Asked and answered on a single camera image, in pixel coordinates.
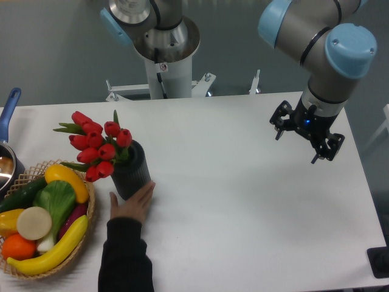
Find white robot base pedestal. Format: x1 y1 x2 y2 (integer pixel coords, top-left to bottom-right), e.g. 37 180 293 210
100 1 216 100

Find yellow bell pepper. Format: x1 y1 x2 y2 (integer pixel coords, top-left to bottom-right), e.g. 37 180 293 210
0 209 24 238

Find dark ribbed vase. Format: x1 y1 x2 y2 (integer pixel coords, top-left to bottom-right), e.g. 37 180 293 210
111 141 151 200

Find orange fruit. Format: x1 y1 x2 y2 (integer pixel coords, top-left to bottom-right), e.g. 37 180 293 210
1 234 36 260

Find woven wicker basket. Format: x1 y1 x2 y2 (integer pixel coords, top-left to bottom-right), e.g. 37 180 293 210
1 159 95 280

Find yellow banana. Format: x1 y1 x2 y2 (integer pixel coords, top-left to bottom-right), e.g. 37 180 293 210
7 215 89 276

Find black sleeved forearm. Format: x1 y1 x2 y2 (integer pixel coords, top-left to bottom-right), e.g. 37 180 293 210
98 217 154 291

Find white frame at right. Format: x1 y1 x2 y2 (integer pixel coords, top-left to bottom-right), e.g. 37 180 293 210
367 104 388 147

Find person's bare hand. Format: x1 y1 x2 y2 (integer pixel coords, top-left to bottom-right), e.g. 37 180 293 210
109 181 156 224

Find green bok choy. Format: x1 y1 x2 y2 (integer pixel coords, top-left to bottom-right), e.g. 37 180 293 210
33 180 75 254

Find red tulip bouquet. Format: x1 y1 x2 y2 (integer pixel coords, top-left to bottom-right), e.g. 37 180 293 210
53 111 134 183

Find black device at edge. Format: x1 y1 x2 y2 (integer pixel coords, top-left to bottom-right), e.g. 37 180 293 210
367 246 388 279

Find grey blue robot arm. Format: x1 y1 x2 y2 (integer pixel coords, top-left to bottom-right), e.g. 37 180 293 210
258 1 377 163

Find yellow squash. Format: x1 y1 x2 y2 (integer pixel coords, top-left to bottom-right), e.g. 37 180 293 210
44 164 89 204

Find green cucumber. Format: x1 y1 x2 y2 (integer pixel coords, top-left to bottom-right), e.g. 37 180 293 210
1 177 47 213

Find blue handled saucepan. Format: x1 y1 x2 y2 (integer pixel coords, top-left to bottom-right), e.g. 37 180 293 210
1 88 25 200

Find purple sweet potato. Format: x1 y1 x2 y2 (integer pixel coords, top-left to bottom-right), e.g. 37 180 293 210
57 203 88 240

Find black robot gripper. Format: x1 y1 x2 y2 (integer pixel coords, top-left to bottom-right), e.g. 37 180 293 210
269 97 345 164

